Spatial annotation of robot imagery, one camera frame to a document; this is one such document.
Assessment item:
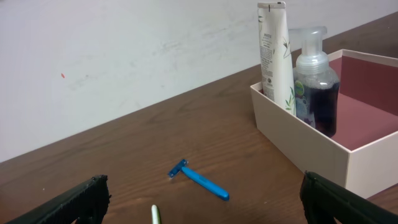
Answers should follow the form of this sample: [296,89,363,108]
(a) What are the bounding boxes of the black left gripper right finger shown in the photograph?
[300,171,397,224]

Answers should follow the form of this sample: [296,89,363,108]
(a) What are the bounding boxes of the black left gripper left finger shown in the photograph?
[10,175,111,224]

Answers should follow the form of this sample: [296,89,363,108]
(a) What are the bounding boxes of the blue disposable razor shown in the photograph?
[168,159,229,201]

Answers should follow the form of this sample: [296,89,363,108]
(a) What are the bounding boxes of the white lotion tube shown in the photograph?
[257,1,296,116]

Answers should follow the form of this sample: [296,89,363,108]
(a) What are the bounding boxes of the white box pink interior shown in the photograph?
[251,49,397,198]

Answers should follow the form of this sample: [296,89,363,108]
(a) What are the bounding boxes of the green white toothbrush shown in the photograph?
[151,205,161,224]

